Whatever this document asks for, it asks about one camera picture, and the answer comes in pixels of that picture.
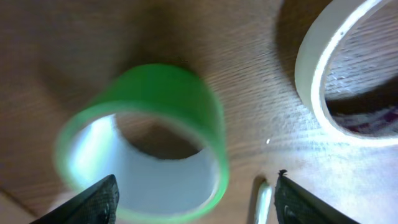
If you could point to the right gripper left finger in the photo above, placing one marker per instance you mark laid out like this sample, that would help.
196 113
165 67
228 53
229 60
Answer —
95 205

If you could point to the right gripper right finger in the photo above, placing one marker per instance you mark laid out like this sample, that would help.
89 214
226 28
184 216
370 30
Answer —
296 205

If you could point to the grey black marker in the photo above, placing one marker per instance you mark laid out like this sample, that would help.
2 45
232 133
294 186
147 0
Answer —
263 203

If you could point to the green tape roll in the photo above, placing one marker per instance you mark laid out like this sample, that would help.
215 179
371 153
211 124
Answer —
90 146

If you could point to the white masking tape roll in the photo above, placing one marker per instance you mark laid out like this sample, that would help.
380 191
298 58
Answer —
320 44

